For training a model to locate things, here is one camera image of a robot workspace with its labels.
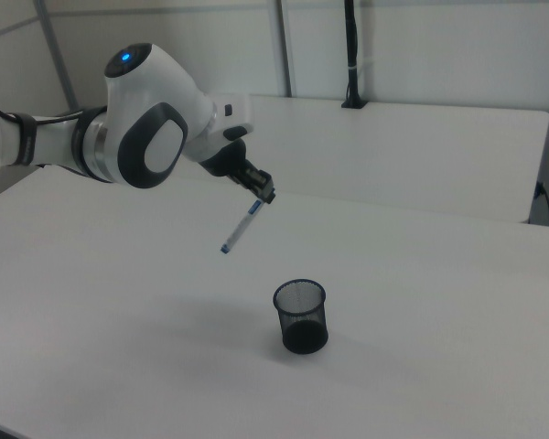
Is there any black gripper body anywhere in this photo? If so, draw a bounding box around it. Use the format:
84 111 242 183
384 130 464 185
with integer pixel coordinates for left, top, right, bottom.
199 138 274 198

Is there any blue and white marker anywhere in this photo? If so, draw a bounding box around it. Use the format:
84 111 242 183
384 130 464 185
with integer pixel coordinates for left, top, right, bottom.
220 198 264 254

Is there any black mesh pen cup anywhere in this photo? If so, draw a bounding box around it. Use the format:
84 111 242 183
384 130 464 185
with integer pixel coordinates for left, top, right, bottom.
272 279 329 355

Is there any white rear table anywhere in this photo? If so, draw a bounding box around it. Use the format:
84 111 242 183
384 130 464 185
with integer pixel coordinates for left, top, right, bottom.
246 92 549 225

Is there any black pole with clamp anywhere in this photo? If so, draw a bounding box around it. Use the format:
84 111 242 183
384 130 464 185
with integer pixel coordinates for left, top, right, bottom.
340 0 368 110

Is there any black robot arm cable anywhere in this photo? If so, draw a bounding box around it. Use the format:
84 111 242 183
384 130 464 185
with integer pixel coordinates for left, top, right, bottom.
0 105 107 127

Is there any slanted grey wall frame post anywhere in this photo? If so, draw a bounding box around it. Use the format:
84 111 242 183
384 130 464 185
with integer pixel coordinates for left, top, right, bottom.
32 0 80 113

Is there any black cable with blue plug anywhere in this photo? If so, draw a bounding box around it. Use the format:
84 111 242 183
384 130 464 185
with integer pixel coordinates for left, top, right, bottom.
533 180 549 227

